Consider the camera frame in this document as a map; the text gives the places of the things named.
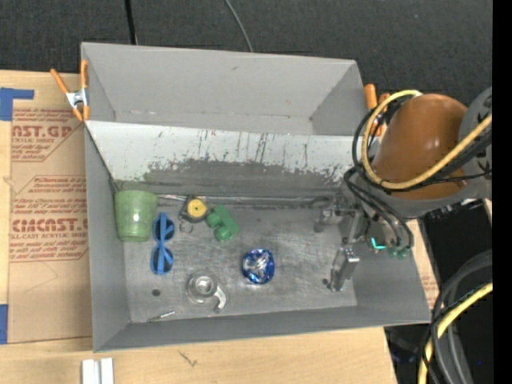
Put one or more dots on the green toy block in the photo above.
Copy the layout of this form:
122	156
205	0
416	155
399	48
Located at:
222	222

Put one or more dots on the small metal pin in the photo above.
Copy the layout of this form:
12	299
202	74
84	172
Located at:
163	316

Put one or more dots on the grey metal bin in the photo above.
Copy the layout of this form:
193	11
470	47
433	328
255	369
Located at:
224	94

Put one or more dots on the blue sunglasses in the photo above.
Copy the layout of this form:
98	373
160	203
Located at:
159	260

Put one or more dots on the green plastic cup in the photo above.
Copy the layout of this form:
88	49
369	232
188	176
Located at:
134	214

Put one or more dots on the yellow and grey tape measure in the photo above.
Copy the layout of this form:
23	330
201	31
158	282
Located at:
196	208

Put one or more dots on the clear glass mug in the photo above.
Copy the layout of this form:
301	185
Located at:
202	288

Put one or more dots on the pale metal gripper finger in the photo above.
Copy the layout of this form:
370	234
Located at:
326	217
343	268

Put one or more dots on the shiny blue ball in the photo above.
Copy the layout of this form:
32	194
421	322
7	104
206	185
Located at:
258	266

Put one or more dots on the brown cardboard board red print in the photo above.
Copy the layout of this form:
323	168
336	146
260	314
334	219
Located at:
48	294

